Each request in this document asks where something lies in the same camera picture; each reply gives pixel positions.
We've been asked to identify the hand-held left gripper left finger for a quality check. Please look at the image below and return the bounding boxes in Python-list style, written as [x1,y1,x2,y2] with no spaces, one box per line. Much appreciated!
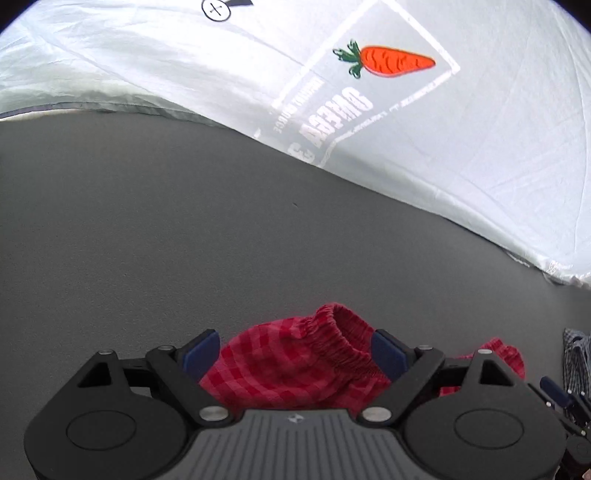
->
[74,329,230,424]

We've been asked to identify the white carrot print cloth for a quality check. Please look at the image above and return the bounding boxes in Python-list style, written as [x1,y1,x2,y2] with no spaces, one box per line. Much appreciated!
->
[0,0,591,289]

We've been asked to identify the blue checkered cloth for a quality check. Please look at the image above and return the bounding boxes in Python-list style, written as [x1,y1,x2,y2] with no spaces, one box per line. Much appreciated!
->
[562,328,591,430]

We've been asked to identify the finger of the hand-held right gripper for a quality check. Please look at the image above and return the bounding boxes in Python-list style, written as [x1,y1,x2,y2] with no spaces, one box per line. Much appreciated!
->
[539,376,583,416]

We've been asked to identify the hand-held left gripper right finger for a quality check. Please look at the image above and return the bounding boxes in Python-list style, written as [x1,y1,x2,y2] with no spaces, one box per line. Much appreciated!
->
[361,329,519,424]

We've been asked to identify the red checkered shorts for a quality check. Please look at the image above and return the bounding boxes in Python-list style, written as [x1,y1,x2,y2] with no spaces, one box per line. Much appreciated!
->
[198,303,526,411]

